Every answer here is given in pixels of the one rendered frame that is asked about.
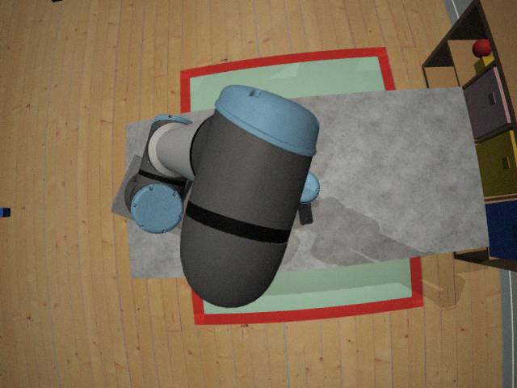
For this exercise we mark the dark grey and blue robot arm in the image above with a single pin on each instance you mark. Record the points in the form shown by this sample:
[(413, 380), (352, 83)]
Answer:
[(249, 162)]

